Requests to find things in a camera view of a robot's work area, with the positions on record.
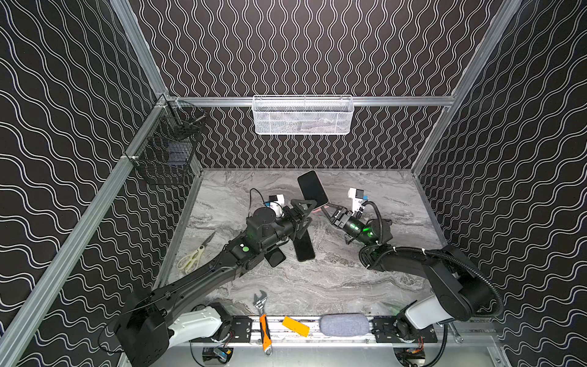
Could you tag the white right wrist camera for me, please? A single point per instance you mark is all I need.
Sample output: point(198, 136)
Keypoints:
point(358, 198)

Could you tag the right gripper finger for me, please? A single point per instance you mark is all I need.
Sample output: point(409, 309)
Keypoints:
point(329, 216)
point(337, 207)

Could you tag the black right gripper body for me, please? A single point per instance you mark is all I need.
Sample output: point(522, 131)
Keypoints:
point(340, 217)

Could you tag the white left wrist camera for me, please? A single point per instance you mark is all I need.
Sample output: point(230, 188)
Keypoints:
point(276, 203)

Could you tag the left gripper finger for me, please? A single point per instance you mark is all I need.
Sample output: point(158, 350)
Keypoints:
point(302, 226)
point(303, 207)

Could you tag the black phone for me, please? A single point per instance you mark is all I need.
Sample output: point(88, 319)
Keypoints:
point(275, 257)
point(304, 248)

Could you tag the black wire basket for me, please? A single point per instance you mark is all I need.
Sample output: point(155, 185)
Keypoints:
point(165, 159)

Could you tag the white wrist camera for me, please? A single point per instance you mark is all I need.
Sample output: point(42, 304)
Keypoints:
point(276, 203)
point(358, 198)

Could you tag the orange handled adjustable wrench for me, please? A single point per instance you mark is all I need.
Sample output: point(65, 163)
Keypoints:
point(259, 302)

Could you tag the left black phone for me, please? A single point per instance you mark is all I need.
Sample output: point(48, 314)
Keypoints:
point(275, 257)

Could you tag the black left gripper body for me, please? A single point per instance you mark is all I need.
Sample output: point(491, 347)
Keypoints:
point(297, 217)

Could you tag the scissors with pale handles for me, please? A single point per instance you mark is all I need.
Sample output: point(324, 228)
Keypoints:
point(191, 261)

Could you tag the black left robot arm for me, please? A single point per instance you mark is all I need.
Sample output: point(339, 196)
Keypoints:
point(153, 320)

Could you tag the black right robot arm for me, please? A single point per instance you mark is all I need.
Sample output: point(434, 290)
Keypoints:
point(460, 291)

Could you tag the white mesh basket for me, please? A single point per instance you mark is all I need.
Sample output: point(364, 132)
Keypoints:
point(303, 115)

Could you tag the grey fabric pouch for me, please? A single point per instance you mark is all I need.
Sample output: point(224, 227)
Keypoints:
point(344, 325)

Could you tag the middle black phone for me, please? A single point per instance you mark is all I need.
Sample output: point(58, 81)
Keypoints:
point(304, 248)

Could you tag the silver spanner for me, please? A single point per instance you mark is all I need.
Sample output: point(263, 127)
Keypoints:
point(456, 335)

